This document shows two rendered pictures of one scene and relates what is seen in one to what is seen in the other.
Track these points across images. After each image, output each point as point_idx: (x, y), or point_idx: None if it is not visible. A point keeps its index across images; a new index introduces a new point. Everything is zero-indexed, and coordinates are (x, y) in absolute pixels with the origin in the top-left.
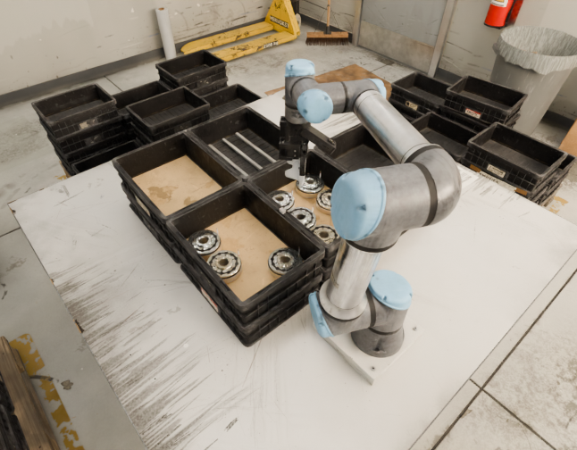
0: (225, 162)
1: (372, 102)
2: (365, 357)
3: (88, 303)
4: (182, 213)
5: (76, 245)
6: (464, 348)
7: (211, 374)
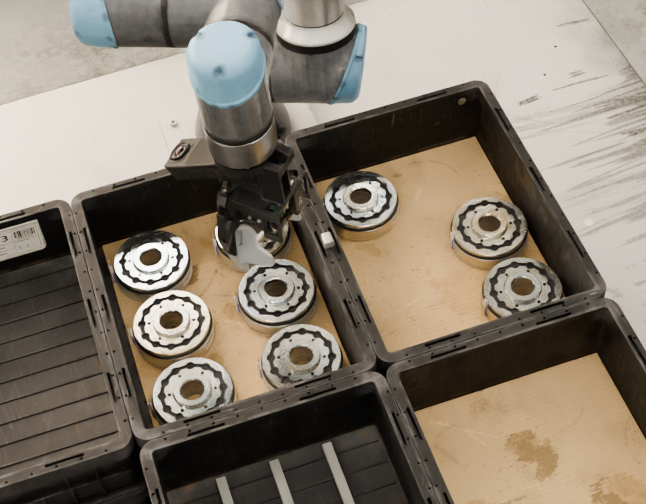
0: (413, 457)
1: None
2: (286, 103)
3: None
4: (564, 303)
5: None
6: (114, 96)
7: (548, 167)
